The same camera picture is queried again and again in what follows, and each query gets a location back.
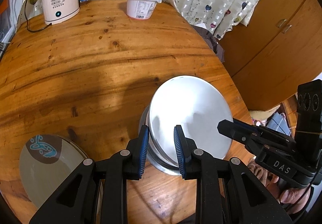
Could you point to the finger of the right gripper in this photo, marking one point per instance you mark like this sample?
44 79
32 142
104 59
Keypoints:
241 130

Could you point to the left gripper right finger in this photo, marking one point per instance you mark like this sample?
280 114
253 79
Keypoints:
226 191

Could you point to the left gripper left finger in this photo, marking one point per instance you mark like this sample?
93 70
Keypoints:
97 186

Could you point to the green whale plate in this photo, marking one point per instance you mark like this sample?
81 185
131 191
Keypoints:
84 155
45 161

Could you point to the stainless steel bowl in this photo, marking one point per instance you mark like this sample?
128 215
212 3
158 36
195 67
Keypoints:
143 121

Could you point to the small white blue-striped bowl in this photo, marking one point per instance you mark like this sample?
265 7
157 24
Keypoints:
195 105

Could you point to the large white blue-striped bowl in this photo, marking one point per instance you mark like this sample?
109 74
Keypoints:
158 161

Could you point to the person right hand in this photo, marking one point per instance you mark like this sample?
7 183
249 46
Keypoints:
298 198

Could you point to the wooden cabinet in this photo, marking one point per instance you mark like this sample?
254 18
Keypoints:
278 50

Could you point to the white plastic tub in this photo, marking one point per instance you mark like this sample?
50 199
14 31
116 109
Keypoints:
141 9

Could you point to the black gripper tracking camera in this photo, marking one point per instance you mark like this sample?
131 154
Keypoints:
308 128

